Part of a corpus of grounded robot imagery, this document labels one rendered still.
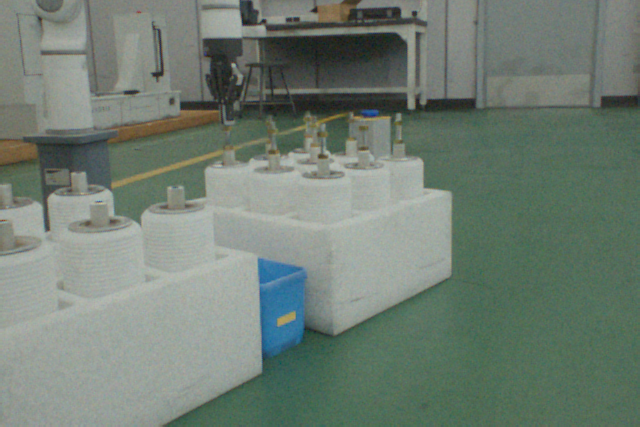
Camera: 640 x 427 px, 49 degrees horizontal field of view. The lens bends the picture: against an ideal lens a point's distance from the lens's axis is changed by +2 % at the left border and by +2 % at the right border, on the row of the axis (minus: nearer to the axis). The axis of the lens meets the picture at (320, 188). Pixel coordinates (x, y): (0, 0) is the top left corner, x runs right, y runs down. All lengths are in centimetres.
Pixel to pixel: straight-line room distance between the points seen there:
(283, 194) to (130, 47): 387
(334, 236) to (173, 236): 29
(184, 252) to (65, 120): 74
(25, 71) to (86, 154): 235
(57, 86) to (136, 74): 336
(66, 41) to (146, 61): 341
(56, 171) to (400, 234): 78
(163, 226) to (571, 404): 58
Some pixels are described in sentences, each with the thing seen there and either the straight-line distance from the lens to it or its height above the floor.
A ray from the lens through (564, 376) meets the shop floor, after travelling 106.
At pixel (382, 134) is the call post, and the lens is 160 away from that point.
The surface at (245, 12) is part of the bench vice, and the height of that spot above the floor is 86.
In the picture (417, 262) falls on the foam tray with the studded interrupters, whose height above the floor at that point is 6.
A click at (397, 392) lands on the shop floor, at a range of 98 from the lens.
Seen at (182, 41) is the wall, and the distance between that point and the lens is 708.
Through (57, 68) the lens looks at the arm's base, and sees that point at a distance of 161.
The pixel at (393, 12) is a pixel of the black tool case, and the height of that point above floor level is 82.
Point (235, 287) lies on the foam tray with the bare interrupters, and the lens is 96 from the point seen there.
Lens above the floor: 44
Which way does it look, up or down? 11 degrees down
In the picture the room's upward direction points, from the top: 2 degrees counter-clockwise
